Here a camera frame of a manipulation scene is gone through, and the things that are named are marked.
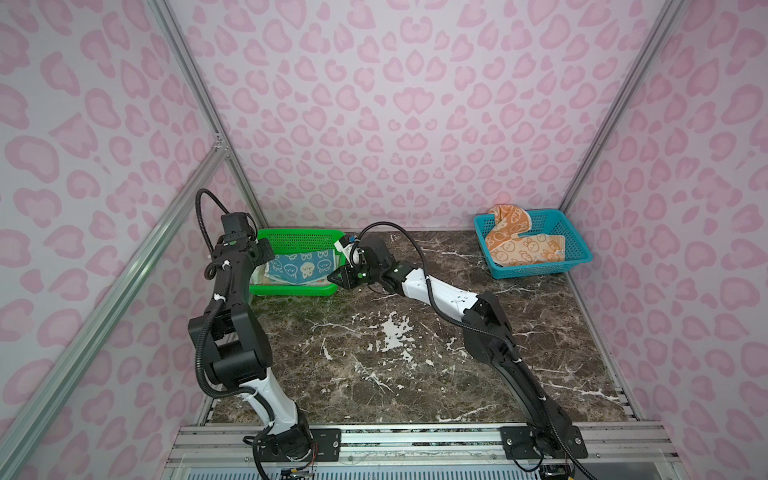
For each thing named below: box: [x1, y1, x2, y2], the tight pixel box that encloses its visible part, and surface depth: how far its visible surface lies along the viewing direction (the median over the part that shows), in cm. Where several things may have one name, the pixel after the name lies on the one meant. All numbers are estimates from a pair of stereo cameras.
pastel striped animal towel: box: [249, 262, 338, 286], surface depth 102 cm
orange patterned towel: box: [485, 204, 566, 267], surface depth 115 cm
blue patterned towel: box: [269, 248, 335, 284], surface depth 106 cm
